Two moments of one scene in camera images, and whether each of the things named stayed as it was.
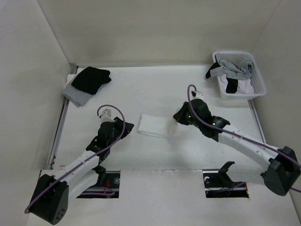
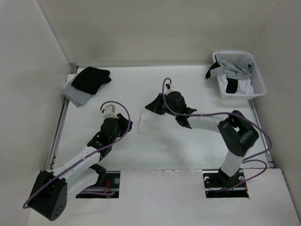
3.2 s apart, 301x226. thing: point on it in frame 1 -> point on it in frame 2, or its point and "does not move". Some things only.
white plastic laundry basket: (257, 78) does not move
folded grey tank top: (78, 96) does not move
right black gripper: (179, 116) -> (155, 106)
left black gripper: (118, 124) does not move
